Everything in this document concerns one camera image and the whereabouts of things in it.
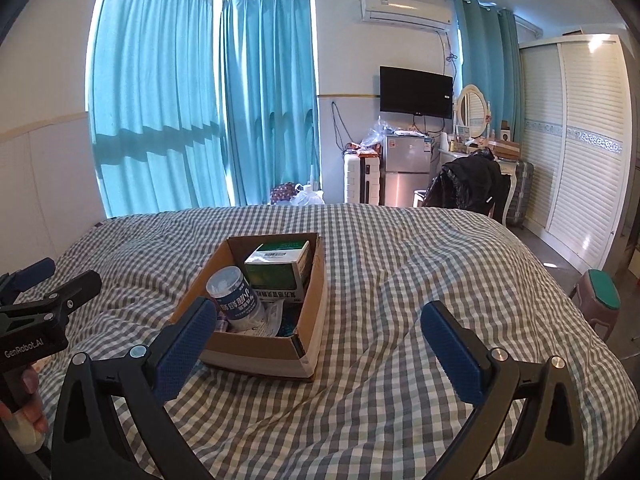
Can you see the brown cardboard box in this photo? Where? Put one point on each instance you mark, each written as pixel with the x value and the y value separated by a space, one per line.
pixel 260 355

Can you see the grey checked blanket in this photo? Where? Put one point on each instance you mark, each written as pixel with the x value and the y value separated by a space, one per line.
pixel 425 285

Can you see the silver fridge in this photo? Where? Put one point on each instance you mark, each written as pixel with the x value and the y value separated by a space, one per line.
pixel 405 170

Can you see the silver suitcase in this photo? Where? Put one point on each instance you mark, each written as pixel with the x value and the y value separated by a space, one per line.
pixel 521 192

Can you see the blue canister with clear lid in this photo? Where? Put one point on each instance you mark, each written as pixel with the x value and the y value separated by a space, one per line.
pixel 235 305

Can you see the wide teal curtain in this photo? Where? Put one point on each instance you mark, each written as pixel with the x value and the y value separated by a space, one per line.
pixel 155 85

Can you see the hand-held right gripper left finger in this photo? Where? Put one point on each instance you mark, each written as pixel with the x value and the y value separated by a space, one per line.
pixel 185 347

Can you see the green topped stool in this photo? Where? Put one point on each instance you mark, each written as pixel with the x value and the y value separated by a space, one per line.
pixel 600 292

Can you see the white plastic bag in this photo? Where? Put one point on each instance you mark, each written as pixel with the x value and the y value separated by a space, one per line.
pixel 307 196

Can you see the narrow teal curtain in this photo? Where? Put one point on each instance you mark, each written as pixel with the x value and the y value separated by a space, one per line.
pixel 485 60

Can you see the black jacket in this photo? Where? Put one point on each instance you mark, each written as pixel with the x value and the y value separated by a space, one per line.
pixel 467 182

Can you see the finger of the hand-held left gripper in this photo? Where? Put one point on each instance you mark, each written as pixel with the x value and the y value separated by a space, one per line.
pixel 35 270
pixel 80 285

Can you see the white oval mirror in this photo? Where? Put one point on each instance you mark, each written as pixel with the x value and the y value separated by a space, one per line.
pixel 472 107

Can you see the small cardboard box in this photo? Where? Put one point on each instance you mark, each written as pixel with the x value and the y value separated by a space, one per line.
pixel 504 149

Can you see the green medicine box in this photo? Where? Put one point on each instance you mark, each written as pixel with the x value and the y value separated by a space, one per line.
pixel 275 272

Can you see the purple patterned bag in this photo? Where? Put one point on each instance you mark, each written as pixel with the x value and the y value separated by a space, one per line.
pixel 282 193

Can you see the white suitcase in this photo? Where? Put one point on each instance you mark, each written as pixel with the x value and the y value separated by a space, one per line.
pixel 361 180

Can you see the clear plastic bag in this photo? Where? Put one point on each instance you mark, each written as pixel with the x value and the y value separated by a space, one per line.
pixel 375 132

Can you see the white slatted wardrobe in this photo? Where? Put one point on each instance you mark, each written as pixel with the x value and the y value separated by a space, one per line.
pixel 585 150

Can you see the white air conditioner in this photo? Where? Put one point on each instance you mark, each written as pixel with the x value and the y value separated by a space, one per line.
pixel 405 10

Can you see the black wall television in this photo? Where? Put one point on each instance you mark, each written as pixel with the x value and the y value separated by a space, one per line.
pixel 415 91

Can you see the person's left hand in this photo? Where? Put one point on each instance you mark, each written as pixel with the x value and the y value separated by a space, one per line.
pixel 32 405

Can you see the silver foil packet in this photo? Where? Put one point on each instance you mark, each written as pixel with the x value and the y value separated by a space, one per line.
pixel 272 317

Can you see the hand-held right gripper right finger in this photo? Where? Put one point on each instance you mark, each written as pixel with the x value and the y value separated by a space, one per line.
pixel 452 355

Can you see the white printed medicine box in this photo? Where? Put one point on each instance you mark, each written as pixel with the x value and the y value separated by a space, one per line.
pixel 277 295

